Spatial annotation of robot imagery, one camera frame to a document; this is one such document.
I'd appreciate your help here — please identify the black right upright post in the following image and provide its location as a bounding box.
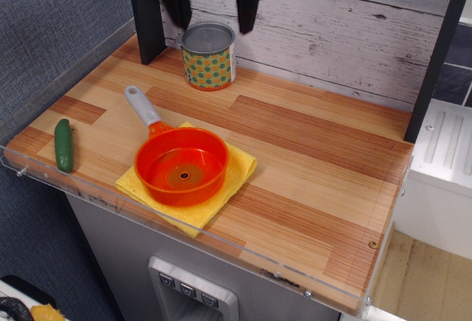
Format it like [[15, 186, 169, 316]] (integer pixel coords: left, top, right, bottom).
[[403, 0, 467, 143]]

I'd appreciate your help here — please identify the orange pan with grey handle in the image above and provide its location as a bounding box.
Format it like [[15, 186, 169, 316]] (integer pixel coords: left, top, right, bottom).
[[125, 85, 229, 207]]

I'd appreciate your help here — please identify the clear acrylic front guard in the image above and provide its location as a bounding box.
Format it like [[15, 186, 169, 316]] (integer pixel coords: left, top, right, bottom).
[[1, 148, 394, 320]]

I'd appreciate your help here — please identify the black left upright post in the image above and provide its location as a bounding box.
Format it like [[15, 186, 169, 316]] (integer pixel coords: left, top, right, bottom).
[[131, 0, 167, 65]]

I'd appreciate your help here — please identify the white toy sink unit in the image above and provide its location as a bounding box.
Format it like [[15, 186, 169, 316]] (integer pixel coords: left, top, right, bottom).
[[393, 100, 471, 258]]

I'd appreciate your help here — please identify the patterned tin can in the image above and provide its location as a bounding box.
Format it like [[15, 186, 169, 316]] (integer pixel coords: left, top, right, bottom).
[[176, 21, 236, 92]]

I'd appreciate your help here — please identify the black upright post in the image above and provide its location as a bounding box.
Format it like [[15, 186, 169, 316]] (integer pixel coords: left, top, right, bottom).
[[403, 0, 467, 143], [131, 0, 167, 65]]

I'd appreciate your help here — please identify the grey toy fridge cabinet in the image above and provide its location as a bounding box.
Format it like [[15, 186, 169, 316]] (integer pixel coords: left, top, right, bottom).
[[67, 195, 341, 320]]

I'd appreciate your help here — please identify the black braided cable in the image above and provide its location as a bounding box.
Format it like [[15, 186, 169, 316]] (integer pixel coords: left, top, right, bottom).
[[0, 297, 32, 321]]

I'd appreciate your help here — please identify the yellow folded cloth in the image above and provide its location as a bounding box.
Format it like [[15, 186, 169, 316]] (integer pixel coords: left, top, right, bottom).
[[115, 122, 257, 238]]

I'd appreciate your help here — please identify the green toy cucumber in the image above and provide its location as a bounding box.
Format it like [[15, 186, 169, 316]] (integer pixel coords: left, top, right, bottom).
[[54, 119, 74, 173]]

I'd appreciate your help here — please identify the yellow object at corner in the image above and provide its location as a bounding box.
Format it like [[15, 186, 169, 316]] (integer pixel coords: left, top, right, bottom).
[[30, 304, 66, 321]]

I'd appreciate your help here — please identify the silver dispenser button panel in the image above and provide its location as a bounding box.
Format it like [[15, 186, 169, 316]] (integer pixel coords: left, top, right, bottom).
[[148, 256, 240, 320]]

